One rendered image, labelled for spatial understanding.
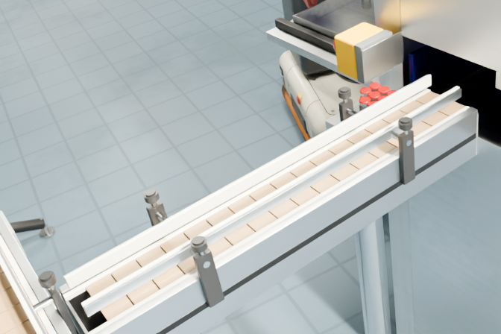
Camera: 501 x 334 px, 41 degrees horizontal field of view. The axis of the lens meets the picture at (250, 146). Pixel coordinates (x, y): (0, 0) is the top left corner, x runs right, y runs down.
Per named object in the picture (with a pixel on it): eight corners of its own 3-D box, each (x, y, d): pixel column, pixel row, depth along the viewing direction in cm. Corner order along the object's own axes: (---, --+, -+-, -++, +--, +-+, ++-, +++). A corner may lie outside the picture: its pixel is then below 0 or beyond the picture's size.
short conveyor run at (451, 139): (416, 124, 122) (413, 48, 113) (484, 158, 110) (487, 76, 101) (74, 326, 95) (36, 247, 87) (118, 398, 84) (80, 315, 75)
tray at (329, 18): (489, 25, 140) (490, 10, 138) (400, 74, 130) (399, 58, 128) (376, -10, 165) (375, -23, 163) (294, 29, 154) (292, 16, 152)
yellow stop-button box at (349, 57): (394, 68, 116) (392, 31, 112) (364, 85, 113) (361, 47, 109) (365, 56, 122) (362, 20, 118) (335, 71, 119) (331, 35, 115)
